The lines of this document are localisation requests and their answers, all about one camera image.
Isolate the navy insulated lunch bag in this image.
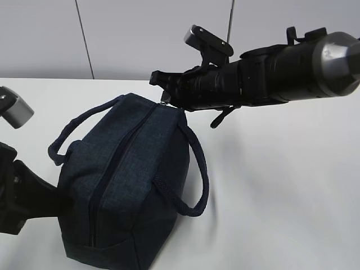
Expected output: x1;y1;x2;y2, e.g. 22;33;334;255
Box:
48;93;209;268

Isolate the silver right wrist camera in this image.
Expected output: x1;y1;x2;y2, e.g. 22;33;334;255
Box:
184;25;209;52

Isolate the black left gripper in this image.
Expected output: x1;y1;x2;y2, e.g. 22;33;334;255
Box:
1;143;73;235

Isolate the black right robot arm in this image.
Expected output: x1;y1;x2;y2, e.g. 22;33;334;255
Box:
150;25;359;115

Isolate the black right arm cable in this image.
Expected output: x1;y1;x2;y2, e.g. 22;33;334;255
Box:
210;106;236;129

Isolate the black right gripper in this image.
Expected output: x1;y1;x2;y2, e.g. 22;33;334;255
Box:
149;65;245;111

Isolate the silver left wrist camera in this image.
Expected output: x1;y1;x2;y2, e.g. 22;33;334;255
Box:
1;86;34;129

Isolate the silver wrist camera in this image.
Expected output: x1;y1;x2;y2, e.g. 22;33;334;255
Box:
184;25;209;52
1;86;34;129

